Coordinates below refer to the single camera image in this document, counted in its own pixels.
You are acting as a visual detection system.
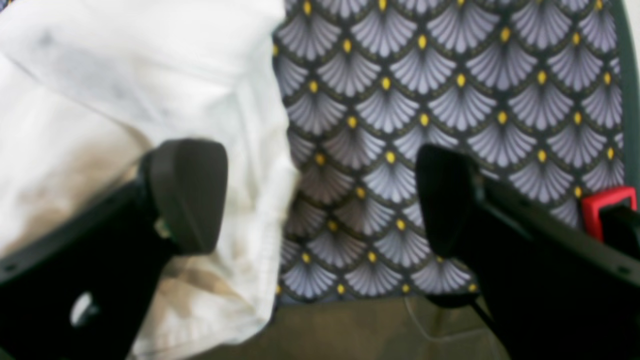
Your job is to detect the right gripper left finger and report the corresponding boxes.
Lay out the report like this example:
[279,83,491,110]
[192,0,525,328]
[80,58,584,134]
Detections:
[0,139,229,360]

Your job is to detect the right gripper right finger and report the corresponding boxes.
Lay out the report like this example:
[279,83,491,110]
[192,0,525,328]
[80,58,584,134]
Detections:
[416,145,639,360]

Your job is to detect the white T-shirt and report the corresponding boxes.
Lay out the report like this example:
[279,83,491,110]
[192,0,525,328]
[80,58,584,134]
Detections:
[1,0,299,360]

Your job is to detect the red clip on cloth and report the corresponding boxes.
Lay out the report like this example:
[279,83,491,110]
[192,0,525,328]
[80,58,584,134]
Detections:
[580,186,638,243]

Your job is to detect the fan-patterned table cloth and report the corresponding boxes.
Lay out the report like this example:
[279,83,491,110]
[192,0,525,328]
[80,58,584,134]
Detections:
[273,0,639,305]

